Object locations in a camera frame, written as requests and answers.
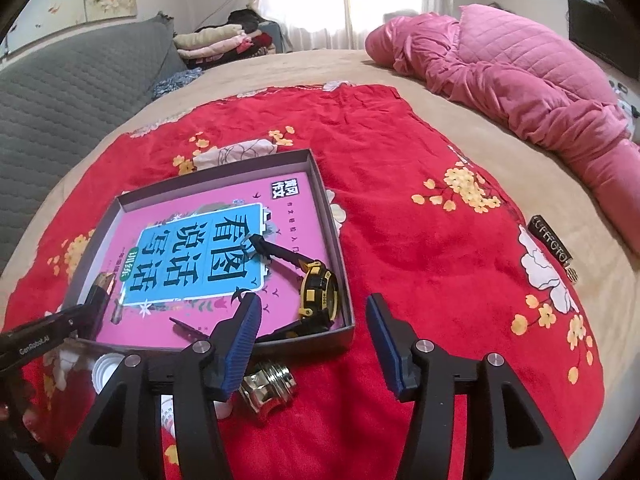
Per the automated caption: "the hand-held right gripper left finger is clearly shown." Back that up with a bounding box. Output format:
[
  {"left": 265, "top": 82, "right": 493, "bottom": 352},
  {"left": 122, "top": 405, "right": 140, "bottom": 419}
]
[{"left": 55, "top": 292, "right": 263, "bottom": 480}]

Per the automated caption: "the black folding tool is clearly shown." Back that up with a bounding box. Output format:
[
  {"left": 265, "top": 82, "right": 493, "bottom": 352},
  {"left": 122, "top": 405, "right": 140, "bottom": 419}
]
[{"left": 169, "top": 316, "right": 212, "bottom": 342}]

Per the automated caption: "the beige bed sheet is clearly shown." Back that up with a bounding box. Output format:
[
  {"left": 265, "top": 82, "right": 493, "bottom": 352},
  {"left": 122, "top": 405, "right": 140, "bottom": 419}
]
[{"left": 0, "top": 49, "right": 640, "bottom": 311}]

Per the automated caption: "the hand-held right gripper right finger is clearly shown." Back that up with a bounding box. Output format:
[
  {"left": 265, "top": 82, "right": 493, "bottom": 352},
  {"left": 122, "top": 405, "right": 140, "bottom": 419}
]
[{"left": 365, "top": 292, "right": 576, "bottom": 480}]

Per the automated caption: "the shallow grey cardboard box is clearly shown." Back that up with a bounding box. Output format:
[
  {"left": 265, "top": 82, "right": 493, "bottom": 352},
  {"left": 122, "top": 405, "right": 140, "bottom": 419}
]
[{"left": 61, "top": 148, "right": 356, "bottom": 358}]

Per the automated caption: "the black television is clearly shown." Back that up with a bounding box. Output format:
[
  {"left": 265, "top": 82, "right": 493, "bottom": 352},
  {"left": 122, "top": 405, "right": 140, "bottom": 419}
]
[{"left": 567, "top": 0, "right": 640, "bottom": 79}]

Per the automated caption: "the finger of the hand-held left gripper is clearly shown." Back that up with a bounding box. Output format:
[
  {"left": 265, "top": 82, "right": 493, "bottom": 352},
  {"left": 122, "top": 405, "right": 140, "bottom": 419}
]
[{"left": 62, "top": 284, "right": 115, "bottom": 347}]

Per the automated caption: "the black garment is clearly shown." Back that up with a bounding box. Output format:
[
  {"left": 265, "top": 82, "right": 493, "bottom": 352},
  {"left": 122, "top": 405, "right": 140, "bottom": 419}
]
[{"left": 227, "top": 8, "right": 275, "bottom": 35}]

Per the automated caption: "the pink and blue book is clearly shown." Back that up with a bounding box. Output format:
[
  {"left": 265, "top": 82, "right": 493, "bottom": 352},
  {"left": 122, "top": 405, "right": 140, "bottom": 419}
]
[{"left": 95, "top": 179, "right": 347, "bottom": 351}]

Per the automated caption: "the grey quilted cushion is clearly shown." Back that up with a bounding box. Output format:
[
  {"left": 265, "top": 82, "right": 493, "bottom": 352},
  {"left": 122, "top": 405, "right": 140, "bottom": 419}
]
[{"left": 0, "top": 12, "right": 188, "bottom": 276}]

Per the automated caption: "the pink folded garment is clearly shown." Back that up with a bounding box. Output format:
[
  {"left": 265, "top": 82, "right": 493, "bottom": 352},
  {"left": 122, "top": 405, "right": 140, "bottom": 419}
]
[{"left": 177, "top": 35, "right": 263, "bottom": 62}]

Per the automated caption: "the red floral blanket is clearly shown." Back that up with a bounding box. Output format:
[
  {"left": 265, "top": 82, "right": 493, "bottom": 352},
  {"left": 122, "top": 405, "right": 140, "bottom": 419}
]
[{"left": 0, "top": 82, "right": 606, "bottom": 480}]

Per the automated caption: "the pink quilted duvet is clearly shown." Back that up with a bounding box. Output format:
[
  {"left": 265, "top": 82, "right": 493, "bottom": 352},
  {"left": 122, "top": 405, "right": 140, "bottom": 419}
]
[{"left": 364, "top": 4, "right": 640, "bottom": 256}]

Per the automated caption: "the cream folded garment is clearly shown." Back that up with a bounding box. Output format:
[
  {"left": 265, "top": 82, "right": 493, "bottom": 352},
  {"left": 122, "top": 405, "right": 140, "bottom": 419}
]
[{"left": 173, "top": 24, "right": 247, "bottom": 52}]

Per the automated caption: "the shiny metal pipe fitting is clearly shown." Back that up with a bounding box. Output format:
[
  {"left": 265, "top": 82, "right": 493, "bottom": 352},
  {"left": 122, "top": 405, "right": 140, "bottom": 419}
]
[{"left": 239, "top": 360, "right": 300, "bottom": 416}]

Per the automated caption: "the blue patterned cloth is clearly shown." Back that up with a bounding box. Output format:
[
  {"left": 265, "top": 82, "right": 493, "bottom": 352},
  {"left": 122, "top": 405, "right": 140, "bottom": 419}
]
[{"left": 152, "top": 66, "right": 206, "bottom": 101}]

